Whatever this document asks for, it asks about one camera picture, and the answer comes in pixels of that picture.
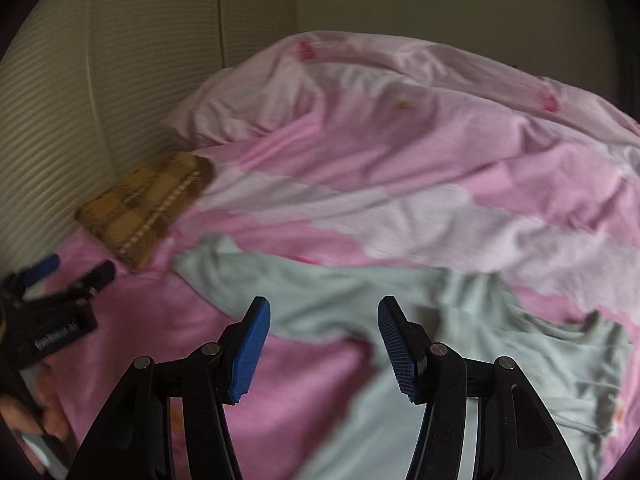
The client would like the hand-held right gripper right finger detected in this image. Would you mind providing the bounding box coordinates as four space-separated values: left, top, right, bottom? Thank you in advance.
377 296 583 480

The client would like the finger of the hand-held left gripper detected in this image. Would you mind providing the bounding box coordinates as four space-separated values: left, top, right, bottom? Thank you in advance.
14 253 62 287
47 261 117 307

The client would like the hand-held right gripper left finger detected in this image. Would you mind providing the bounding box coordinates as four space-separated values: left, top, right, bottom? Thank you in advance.
75 296 272 480

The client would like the pale green small shirt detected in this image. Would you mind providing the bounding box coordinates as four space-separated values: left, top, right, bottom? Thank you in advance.
172 234 632 480

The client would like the person's left hand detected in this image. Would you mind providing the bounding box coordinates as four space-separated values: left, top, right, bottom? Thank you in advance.
0 359 69 442

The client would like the brown plaid cushion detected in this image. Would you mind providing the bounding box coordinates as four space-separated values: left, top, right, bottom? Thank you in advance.
75 152 215 275

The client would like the pink lace print blanket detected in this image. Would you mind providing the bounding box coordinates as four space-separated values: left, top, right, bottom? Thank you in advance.
30 110 640 480

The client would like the beige ribbed padded headboard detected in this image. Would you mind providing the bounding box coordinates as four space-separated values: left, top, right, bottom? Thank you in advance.
0 0 298 261

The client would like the pale pink quilt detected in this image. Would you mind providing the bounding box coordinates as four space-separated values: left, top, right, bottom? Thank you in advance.
165 30 640 161

